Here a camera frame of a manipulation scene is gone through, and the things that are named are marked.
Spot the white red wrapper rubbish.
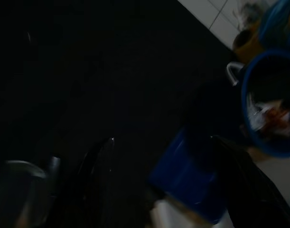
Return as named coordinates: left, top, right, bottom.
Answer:
left=246, top=99, right=290, bottom=139

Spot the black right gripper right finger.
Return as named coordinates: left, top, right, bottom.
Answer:
left=210, top=134, right=290, bottom=228

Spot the silver metal handle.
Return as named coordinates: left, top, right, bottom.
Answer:
left=226, top=61, right=243, bottom=86

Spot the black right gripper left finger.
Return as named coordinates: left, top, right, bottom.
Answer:
left=71, top=137, right=116, bottom=228

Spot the yellow machine with blue bag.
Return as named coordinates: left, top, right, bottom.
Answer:
left=232, top=0, right=290, bottom=63

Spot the blue plastic bucket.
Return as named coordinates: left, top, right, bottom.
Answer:
left=240, top=48, right=290, bottom=159

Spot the black floor mat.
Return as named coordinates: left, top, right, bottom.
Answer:
left=0, top=0, right=254, bottom=228

